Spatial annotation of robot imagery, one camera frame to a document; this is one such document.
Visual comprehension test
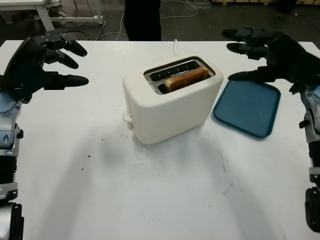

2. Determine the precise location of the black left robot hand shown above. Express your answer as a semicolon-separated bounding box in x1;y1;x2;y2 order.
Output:
0;29;90;105

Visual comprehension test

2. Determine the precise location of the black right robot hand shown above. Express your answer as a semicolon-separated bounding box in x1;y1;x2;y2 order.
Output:
221;26;320;95

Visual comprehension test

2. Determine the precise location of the browned toast slice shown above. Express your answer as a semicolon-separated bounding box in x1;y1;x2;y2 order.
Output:
164;67;209;92

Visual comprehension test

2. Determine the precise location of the person in black trousers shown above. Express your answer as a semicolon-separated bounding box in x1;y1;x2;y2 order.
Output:
124;0;162;41

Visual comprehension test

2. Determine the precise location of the cream white two-slot toaster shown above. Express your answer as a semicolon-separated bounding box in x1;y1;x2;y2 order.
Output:
121;55;224;145

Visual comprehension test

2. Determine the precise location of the blue plastic tray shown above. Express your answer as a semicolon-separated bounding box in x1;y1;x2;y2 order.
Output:
212;79;282;139

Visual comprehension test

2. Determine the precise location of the white desk frame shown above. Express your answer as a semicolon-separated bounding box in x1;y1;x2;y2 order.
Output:
0;0;104;33

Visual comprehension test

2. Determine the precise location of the white floor cable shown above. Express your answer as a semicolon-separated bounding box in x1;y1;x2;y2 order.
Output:
96;0;216;41

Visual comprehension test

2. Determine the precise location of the white toaster power cord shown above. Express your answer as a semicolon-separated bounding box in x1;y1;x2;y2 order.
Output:
172;39;181;58

